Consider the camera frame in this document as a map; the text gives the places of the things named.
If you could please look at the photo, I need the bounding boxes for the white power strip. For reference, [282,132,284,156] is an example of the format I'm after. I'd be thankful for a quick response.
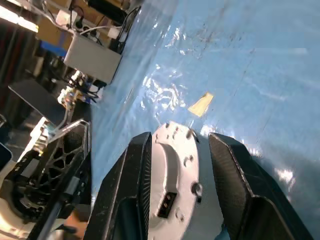
[55,9,101,39]

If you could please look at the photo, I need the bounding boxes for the beige tape piece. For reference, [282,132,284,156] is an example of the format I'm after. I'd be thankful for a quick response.
[187,91,215,118]

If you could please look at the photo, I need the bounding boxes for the dark flat panel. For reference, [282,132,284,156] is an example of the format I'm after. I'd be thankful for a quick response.
[8,79,66,126]

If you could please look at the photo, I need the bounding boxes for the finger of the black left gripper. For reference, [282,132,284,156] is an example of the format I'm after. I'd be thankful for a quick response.
[31,121,92,186]

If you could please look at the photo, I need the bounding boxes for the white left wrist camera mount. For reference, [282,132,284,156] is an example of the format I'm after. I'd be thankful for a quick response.
[0,159,38,240]

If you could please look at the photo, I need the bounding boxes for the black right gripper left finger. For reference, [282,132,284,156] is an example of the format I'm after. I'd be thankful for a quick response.
[84,131,154,240]

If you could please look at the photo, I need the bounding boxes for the small circuit board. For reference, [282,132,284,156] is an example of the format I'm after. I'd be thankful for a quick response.
[57,69,106,109]

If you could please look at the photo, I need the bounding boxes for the grey metal box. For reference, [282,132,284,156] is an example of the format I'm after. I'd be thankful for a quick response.
[63,33,123,85]

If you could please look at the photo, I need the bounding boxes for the brown cardboard box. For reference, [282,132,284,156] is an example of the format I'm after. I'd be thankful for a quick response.
[36,16,74,51]

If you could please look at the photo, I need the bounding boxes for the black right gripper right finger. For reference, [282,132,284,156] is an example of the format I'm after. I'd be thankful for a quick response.
[208,132,315,240]

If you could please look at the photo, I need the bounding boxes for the grey round motor lid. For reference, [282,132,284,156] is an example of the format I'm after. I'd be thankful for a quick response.
[148,121,226,240]

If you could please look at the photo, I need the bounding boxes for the black cable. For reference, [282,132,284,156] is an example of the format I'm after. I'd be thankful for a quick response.
[119,4,143,44]

